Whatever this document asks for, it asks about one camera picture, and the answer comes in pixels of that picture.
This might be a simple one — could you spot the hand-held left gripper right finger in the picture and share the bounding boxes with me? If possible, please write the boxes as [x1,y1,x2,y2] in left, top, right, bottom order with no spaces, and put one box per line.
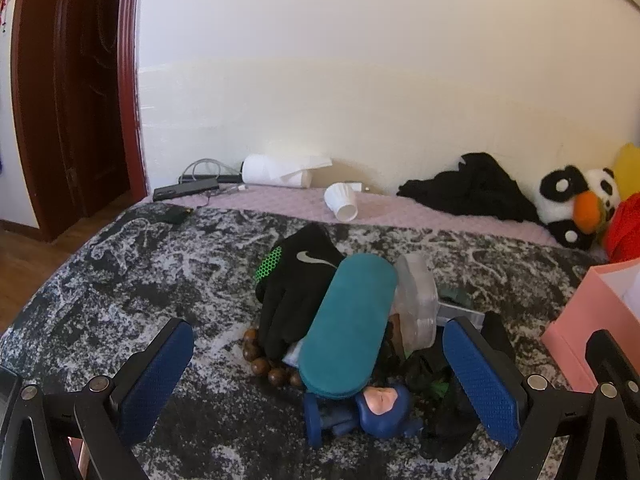
[442,316,640,480]

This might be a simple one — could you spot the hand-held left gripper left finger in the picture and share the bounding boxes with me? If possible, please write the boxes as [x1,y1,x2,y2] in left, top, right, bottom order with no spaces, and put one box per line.
[0,316,196,480]

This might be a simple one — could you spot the clear plastic box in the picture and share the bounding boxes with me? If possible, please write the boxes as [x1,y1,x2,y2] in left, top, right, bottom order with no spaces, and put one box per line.
[437,300,486,333]

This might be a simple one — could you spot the dark green packet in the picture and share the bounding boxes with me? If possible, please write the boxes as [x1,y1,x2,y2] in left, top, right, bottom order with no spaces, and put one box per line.
[440,285,473,311]

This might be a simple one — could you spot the blue figurine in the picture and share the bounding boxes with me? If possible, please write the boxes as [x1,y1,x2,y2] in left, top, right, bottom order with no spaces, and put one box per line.
[305,385,423,448]

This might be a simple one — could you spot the translucent round jar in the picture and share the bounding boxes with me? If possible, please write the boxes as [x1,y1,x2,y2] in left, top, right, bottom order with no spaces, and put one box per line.
[392,254,440,351]

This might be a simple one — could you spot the wooden bead bracelet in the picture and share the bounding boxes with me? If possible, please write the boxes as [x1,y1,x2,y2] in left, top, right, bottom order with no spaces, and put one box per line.
[242,326,306,388]

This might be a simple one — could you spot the teal oval case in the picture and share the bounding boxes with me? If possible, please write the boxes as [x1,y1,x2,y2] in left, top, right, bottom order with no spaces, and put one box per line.
[300,254,399,401]

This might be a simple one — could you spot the black glove with white mark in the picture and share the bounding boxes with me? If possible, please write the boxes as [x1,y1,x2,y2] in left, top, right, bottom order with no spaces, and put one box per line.
[255,223,346,361]

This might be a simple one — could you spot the black white marbled blanket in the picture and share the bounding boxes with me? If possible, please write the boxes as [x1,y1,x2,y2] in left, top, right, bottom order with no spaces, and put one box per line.
[0,205,611,480]

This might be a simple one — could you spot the pink box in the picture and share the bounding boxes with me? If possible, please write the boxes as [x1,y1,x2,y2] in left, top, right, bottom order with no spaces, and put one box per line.
[541,260,640,393]

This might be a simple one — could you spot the small black device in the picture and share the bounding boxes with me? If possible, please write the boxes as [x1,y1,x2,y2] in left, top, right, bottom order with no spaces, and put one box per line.
[155,205,193,225]

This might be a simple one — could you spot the pink blanket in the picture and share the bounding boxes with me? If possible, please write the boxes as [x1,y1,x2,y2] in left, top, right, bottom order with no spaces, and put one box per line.
[170,182,571,248]

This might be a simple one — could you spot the black flat device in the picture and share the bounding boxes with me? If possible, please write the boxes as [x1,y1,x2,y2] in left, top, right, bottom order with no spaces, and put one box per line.
[152,177,221,202]

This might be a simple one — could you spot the black clothing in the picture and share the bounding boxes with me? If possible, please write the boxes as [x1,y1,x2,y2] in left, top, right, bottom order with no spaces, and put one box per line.
[397,152,541,223]

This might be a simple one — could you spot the panda plush toy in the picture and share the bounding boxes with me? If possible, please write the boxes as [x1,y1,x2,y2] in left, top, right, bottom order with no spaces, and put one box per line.
[537,166,622,250]

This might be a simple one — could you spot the red knitted item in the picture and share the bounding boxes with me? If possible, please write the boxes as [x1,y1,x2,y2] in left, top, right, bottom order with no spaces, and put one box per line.
[602,200,640,263]

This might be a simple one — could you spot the white paper cup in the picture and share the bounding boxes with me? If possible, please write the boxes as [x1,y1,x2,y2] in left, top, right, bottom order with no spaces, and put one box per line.
[324,182,358,222]

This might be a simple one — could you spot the white tissue roll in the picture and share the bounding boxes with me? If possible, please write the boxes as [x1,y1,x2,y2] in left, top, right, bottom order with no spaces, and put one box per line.
[242,154,333,188]

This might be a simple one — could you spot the yellow plush toy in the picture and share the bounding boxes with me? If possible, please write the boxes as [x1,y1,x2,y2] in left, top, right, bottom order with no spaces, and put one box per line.
[612,142,640,206]

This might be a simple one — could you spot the dark wooden door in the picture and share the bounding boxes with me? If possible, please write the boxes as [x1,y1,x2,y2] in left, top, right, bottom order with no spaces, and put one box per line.
[10,0,148,243]

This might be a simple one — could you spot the grey cables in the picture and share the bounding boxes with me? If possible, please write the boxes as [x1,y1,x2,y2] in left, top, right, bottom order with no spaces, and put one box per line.
[179,158,243,183]

